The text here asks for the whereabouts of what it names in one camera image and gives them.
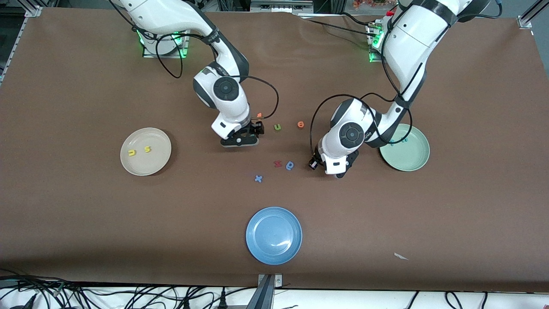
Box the blue plate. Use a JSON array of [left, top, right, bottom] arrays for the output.
[[245, 207, 303, 265]]

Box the green plate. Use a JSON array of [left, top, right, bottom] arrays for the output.
[[379, 124, 430, 172]]

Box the beige plate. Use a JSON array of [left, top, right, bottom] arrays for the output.
[[120, 127, 172, 176]]

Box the grey power strip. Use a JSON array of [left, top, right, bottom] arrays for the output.
[[250, 0, 314, 13]]

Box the orange background clutter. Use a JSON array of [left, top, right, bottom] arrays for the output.
[[353, 0, 397, 10]]

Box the brown table cover sheet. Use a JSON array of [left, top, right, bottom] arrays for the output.
[[0, 6, 549, 294]]

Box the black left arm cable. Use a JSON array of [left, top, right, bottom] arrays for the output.
[[310, 94, 413, 157]]

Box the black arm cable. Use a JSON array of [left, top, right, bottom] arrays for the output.
[[155, 32, 279, 121], [310, 94, 413, 157]]

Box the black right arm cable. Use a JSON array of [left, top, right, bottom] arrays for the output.
[[155, 32, 279, 121]]

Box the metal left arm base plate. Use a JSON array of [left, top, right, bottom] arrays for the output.
[[368, 24, 386, 63]]

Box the black cable behind table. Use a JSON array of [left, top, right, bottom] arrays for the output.
[[296, 12, 378, 39]]

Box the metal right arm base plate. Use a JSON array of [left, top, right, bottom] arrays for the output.
[[143, 32, 190, 58]]

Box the aluminium profile post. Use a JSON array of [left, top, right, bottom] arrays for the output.
[[256, 274, 284, 309]]

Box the aluminium frame corner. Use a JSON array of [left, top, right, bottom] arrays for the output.
[[24, 0, 58, 18], [517, 0, 549, 30]]

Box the aluminium side rail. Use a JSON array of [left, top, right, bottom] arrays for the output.
[[0, 15, 27, 86]]

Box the black cable bundle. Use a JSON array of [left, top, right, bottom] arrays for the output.
[[0, 268, 241, 309]]

